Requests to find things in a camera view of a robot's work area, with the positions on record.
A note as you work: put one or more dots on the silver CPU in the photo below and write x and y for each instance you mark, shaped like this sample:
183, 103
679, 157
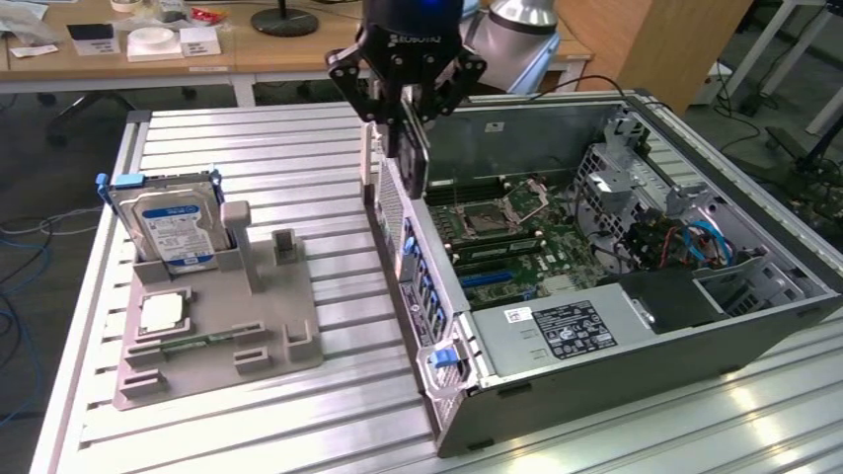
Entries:
162, 312

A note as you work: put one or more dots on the black round lamp base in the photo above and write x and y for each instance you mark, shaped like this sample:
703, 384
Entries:
285, 22

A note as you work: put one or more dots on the hard disk with blue caddy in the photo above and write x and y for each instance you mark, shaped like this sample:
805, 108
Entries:
171, 227

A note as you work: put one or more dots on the black chair base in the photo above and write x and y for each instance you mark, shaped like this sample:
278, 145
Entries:
797, 143

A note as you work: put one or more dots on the plain white labelled box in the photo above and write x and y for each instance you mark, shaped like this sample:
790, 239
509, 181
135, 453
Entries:
199, 42

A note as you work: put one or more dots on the red packet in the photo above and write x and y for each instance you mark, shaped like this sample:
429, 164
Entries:
206, 15

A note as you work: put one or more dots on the white tape roll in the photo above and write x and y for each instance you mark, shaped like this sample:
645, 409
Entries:
124, 4

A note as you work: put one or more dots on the wooden cabinet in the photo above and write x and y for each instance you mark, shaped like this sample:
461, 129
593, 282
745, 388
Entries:
659, 49

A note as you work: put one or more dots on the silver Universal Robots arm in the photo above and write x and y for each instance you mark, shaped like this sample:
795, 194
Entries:
521, 15

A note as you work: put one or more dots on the grey power supply unit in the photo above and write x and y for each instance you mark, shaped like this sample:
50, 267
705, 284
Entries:
559, 326

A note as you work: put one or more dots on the white box with round bowl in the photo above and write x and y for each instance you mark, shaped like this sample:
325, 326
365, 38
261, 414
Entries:
155, 44

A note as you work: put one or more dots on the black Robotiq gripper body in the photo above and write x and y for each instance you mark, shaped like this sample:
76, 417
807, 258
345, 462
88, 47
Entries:
411, 29

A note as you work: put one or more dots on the blue expansion slot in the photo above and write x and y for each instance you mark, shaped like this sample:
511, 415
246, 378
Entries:
486, 280

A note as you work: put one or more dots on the wooden desk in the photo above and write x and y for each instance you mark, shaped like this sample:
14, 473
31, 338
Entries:
283, 52

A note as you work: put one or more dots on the grey open PC case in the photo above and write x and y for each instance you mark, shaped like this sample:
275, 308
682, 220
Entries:
593, 375

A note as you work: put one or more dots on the blue case latch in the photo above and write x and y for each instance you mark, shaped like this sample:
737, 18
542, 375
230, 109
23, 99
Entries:
442, 359

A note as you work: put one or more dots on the white box with black top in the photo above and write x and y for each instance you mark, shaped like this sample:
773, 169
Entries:
94, 39

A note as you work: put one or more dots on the grey plastic parts rack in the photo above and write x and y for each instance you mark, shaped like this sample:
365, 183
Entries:
218, 355

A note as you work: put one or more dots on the metal socket cover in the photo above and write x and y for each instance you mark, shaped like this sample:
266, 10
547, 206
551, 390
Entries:
527, 197

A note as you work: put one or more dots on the CPU socket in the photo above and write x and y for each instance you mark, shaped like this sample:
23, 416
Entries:
486, 221

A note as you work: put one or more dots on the grey metal disk bay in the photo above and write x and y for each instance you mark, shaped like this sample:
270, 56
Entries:
626, 182

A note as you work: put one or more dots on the white desk frame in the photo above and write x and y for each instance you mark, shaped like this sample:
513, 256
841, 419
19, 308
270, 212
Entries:
790, 44

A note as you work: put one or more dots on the white paper label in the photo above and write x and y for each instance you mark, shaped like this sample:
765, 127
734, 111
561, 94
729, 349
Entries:
32, 51

